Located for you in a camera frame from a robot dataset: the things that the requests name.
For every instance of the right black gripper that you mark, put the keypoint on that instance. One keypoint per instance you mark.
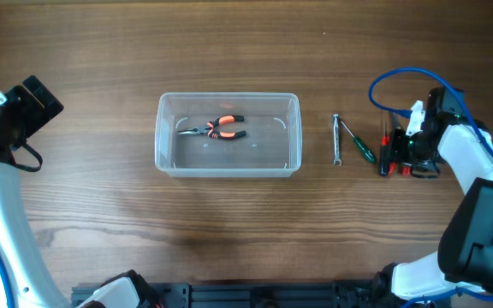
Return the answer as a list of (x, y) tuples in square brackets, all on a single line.
[(399, 146)]

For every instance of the red black handled screwdriver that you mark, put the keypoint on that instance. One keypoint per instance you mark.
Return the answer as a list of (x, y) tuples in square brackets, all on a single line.
[(384, 160)]

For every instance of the green handled screwdriver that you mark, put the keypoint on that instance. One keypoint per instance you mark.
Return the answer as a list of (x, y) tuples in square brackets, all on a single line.
[(364, 150)]

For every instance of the clear plastic container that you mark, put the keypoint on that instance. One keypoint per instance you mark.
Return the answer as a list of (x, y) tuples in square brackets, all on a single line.
[(272, 147)]

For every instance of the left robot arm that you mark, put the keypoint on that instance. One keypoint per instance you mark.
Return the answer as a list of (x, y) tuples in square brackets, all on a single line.
[(25, 280)]

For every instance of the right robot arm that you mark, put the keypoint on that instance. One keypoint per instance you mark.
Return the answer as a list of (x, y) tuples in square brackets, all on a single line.
[(439, 133)]

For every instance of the orange black long-nose pliers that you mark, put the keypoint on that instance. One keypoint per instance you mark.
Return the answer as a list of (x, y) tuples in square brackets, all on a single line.
[(210, 129)]

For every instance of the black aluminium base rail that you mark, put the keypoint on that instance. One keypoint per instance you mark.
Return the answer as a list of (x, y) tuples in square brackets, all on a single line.
[(338, 294)]

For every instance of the silver combination wrench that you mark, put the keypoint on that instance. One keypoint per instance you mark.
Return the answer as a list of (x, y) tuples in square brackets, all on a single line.
[(336, 138)]

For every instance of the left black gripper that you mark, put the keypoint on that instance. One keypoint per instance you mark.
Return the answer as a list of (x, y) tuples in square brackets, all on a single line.
[(41, 103)]

